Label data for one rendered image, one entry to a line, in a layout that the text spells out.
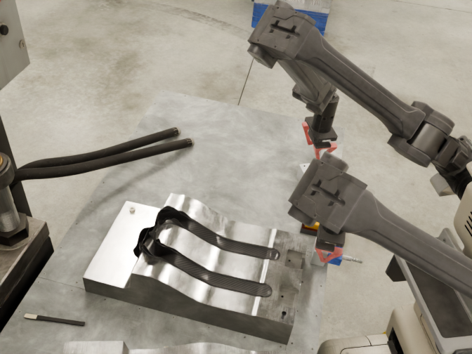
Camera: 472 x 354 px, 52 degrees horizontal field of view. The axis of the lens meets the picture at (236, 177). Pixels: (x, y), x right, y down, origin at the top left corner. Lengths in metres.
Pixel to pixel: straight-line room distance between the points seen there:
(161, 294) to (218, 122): 0.77
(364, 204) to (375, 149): 2.43
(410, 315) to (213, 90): 2.35
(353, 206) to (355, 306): 1.64
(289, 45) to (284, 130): 0.89
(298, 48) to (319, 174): 0.26
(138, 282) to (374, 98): 0.64
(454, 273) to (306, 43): 0.44
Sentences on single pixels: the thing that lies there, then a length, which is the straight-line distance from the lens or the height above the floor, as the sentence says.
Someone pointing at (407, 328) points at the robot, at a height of 0.80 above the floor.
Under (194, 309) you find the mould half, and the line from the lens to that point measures 1.15.
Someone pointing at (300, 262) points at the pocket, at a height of 0.86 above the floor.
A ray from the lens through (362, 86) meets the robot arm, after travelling 0.93.
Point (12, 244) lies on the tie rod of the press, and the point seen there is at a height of 0.80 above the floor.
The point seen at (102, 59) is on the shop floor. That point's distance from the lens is 3.66.
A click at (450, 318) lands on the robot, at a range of 1.05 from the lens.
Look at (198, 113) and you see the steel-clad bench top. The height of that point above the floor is 0.80.
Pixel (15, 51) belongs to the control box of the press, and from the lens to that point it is 1.46.
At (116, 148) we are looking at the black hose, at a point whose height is 0.87.
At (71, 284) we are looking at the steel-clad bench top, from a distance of 1.28.
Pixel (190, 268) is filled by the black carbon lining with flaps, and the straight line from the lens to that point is 1.15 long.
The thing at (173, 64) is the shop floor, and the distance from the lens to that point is 3.58.
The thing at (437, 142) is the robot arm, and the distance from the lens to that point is 1.04.
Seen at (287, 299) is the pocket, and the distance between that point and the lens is 1.17.
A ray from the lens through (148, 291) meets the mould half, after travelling 1.15.
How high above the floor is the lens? 1.84
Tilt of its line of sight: 43 degrees down
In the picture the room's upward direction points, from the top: 6 degrees clockwise
